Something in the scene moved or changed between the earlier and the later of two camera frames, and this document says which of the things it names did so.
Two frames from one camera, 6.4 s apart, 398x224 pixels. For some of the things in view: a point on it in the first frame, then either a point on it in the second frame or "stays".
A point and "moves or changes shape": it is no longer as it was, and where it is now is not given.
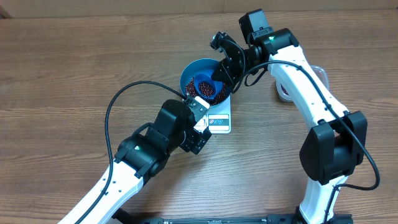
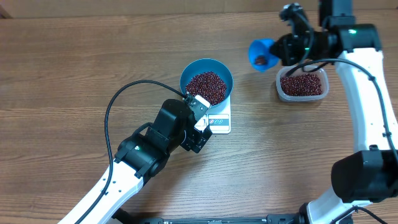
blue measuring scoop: x=204 y=84 moves or changes shape
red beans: x=206 y=88 moves or changes shape
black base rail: x=269 y=218 stays
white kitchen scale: x=218 y=118 stays
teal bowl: x=196 y=80 stays
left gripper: x=196 y=140 stays
